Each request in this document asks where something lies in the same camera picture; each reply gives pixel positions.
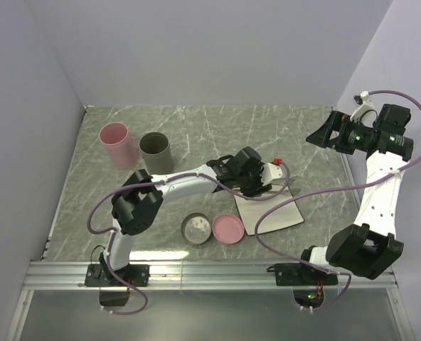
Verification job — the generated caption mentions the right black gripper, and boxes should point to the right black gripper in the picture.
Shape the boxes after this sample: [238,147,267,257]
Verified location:
[306,110,371,155]

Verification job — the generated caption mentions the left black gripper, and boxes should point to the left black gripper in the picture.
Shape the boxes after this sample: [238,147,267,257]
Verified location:
[238,163,272,200]

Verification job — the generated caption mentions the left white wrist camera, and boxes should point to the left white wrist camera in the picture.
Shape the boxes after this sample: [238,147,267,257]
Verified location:
[261,158,290,186]

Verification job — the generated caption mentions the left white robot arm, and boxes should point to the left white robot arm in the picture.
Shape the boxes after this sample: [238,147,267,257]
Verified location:
[99,146,282,286]

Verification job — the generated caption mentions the pink round lid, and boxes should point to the pink round lid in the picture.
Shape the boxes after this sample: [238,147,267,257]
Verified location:
[212,213,245,245]

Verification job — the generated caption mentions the grey cylindrical container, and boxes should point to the grey cylindrical container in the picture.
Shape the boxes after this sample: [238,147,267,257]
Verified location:
[139,132,174,175]

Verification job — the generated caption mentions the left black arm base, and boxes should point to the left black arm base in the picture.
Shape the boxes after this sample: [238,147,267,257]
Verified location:
[84,264,150,308]

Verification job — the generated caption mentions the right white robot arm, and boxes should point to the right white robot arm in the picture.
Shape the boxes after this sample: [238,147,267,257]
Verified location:
[297,104,414,284]

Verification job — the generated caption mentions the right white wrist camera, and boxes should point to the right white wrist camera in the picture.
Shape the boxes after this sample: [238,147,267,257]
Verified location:
[350,91,376,123]

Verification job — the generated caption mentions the aluminium rail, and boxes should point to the aluminium rail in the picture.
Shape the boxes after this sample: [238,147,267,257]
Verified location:
[21,261,400,291]

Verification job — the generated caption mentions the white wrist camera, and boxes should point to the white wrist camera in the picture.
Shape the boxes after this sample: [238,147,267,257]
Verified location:
[350,91,376,123]
[261,158,290,186]

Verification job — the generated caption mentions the metal tongs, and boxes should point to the metal tongs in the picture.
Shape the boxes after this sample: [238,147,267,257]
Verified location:
[210,181,300,201]

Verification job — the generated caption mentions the white square plate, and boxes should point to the white square plate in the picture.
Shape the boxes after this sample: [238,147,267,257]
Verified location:
[234,179,304,236]

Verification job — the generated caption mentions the grey round lid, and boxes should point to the grey round lid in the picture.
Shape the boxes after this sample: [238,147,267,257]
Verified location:
[181,212,212,245]

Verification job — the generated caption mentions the purple cable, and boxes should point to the purple cable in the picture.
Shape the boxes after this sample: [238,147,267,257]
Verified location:
[87,163,292,315]
[254,90,421,312]

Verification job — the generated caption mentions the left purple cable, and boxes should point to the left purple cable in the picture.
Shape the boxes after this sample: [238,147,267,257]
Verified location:
[87,163,292,315]

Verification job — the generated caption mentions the pink cylindrical container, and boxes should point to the pink cylindrical container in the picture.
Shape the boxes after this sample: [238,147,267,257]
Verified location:
[99,122,138,169]

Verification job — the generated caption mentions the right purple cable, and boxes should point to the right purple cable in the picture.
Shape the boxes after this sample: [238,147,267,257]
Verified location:
[254,90,421,312]

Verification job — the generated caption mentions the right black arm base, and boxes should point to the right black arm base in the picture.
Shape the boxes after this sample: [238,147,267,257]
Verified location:
[267,263,338,310]

